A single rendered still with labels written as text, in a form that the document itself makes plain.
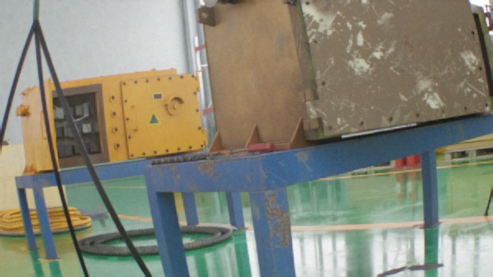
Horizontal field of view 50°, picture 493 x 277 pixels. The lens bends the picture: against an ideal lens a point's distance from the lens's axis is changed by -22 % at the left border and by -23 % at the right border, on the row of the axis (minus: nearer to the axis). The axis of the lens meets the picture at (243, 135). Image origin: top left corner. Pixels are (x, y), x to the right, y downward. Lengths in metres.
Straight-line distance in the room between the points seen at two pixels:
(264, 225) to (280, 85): 0.49
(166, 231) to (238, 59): 0.70
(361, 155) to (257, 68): 0.46
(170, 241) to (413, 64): 1.18
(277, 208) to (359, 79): 0.45
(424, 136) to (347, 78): 0.62
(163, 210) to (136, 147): 2.19
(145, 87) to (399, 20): 3.01
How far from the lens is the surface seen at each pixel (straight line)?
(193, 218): 5.62
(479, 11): 3.10
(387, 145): 2.23
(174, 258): 2.48
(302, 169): 1.94
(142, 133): 4.64
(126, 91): 4.62
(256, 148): 2.03
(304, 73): 1.97
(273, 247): 1.88
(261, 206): 1.87
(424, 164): 3.59
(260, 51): 2.20
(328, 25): 1.94
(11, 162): 7.51
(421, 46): 1.97
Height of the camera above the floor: 0.68
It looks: level
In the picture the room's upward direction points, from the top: 8 degrees counter-clockwise
